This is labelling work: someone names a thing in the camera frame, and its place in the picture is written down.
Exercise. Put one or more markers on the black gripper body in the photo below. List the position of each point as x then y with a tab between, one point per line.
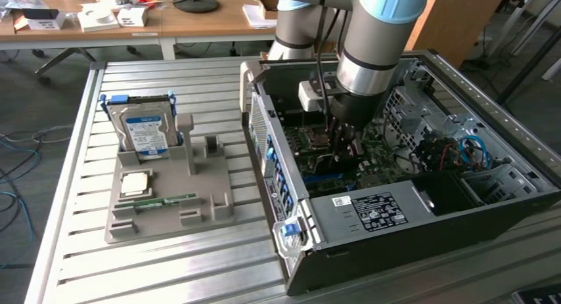
354	110

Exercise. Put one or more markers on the black low-profile graphics card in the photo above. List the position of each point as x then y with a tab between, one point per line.
321	166

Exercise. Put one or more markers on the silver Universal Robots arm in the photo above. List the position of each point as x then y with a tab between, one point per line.
372	38

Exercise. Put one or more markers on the metal CPU socket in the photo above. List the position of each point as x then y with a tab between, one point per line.
312	136

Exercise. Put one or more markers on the green motherboard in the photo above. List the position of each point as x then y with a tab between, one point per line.
384	159

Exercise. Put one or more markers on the blue expansion slot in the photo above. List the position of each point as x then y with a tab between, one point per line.
324	179

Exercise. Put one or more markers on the perforated metal disk bay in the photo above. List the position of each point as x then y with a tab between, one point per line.
404	120

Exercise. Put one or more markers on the small chipset heatsink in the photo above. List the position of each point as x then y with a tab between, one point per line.
372	182

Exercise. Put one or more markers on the grey labelled power supply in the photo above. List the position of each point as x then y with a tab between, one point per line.
336	215

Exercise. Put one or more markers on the blue case latch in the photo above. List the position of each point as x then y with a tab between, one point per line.
288	230

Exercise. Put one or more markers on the white paper stack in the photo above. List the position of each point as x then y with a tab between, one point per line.
257	16

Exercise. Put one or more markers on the silver slotted disk bay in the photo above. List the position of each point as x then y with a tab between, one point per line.
499	186

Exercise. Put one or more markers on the open black PC case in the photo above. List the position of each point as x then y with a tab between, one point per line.
394	258

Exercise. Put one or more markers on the wooden cabinet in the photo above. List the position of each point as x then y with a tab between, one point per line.
464	21

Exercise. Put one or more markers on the brown cardboard box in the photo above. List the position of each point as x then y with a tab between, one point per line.
267	4

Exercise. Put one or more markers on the grey plastic parts rack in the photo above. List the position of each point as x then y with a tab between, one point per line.
175	186

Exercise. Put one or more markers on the hard disk with blue rails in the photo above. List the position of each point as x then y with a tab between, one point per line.
144	133

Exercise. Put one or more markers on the green RAM stick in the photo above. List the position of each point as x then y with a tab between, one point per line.
153	203

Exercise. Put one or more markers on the silver CPU chip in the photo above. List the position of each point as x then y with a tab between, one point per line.
136	184

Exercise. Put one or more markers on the black round lamp base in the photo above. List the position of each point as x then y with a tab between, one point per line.
195	3

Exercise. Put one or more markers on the small white labelled box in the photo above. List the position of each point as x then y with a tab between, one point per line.
130	17

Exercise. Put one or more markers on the white box with tape roll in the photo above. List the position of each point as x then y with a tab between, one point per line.
97	18

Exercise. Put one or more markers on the wooden desk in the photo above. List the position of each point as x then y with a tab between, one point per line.
65	36

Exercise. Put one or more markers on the black-topped white box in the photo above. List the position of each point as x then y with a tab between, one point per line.
44	20

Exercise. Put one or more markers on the clear plastic bag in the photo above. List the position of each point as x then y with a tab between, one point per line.
18	0

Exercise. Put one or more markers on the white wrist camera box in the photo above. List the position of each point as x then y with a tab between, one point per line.
308	97

